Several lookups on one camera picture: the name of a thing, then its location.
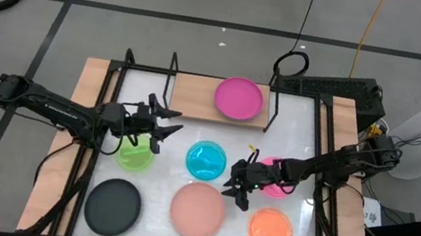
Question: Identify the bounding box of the black metal table frame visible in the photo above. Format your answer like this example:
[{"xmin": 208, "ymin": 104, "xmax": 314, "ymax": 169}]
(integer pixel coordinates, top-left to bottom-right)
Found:
[{"xmin": 22, "ymin": 36, "xmax": 400, "ymax": 236}]

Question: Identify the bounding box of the yellow hanging cable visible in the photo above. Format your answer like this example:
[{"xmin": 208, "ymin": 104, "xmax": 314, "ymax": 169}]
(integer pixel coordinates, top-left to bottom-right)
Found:
[{"xmin": 347, "ymin": 0, "xmax": 388, "ymax": 82}]

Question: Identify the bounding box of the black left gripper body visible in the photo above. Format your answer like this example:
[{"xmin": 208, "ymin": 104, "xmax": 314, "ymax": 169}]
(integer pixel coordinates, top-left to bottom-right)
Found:
[{"xmin": 122, "ymin": 100, "xmax": 162, "ymax": 141}]

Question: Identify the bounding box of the black cable with loop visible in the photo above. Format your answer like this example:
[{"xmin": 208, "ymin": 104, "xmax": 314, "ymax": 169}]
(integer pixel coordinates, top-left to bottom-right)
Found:
[{"xmin": 270, "ymin": 0, "xmax": 321, "ymax": 83}]

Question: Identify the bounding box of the large black plate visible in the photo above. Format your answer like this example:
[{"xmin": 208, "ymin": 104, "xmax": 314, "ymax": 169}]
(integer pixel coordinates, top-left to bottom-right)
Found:
[{"xmin": 80, "ymin": 173, "xmax": 146, "ymax": 236}]

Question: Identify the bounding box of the black computer case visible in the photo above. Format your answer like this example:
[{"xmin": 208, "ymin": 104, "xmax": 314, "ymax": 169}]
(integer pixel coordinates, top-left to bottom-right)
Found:
[{"xmin": 277, "ymin": 65, "xmax": 391, "ymax": 136}]

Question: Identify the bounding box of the white glossy table mat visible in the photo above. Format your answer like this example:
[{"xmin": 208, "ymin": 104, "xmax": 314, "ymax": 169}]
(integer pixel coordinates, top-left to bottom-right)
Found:
[{"xmin": 71, "ymin": 64, "xmax": 345, "ymax": 236}]

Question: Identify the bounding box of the large magenta plate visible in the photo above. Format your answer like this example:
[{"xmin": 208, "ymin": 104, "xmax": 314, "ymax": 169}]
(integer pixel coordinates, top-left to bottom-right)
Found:
[{"xmin": 211, "ymin": 73, "xmax": 268, "ymax": 125}]

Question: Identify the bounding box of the wooden shelf with black frame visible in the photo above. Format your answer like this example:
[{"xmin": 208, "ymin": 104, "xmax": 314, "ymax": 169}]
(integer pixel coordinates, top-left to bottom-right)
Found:
[{"xmin": 158, "ymin": 49, "xmax": 287, "ymax": 136}]

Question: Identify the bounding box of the small translucent green plate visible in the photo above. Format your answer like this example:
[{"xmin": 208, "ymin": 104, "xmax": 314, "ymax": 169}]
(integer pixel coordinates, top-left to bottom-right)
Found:
[{"xmin": 114, "ymin": 129, "xmax": 158, "ymax": 176}]

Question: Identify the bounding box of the small translucent pink plate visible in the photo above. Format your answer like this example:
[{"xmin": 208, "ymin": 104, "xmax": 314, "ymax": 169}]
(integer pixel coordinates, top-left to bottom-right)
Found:
[{"xmin": 255, "ymin": 154, "xmax": 300, "ymax": 202}]

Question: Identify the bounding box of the large salmon plate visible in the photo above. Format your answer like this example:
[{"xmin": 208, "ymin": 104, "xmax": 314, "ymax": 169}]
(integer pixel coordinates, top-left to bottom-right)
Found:
[{"xmin": 165, "ymin": 177, "xmax": 231, "ymax": 236}]

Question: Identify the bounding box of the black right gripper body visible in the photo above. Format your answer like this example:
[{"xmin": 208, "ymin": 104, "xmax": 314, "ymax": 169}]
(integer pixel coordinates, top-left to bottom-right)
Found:
[{"xmin": 229, "ymin": 155, "xmax": 285, "ymax": 198}]

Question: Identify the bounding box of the small translucent orange plate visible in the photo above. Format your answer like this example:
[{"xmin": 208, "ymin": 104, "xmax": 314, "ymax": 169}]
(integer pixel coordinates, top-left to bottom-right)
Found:
[{"xmin": 246, "ymin": 204, "xmax": 298, "ymax": 236}]

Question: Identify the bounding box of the small translucent cyan plate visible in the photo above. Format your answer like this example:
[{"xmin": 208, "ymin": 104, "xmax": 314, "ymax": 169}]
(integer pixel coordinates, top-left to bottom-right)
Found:
[{"xmin": 182, "ymin": 137, "xmax": 230, "ymax": 183}]

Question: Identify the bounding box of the yellow power plug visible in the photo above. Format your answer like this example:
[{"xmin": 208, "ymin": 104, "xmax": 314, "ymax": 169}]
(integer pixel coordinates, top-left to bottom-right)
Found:
[{"xmin": 367, "ymin": 122, "xmax": 383, "ymax": 137}]

